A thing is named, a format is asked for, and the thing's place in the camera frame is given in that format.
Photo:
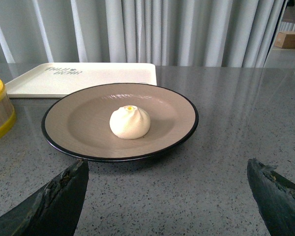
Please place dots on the tan plate with black rim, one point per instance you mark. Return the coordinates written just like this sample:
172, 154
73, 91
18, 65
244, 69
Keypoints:
78, 124

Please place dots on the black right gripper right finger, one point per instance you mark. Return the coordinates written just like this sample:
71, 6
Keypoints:
275, 197

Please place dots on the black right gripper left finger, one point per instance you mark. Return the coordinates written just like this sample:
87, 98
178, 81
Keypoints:
54, 209

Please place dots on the white steamed bun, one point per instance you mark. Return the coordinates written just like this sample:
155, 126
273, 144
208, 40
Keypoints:
129, 122

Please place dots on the cream rectangular serving tray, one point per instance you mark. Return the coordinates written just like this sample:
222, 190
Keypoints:
58, 79

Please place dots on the grey pleated curtain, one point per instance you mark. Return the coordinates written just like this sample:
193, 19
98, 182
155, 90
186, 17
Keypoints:
229, 33

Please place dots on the brown cardboard box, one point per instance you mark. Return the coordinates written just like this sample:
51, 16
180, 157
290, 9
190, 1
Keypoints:
285, 40

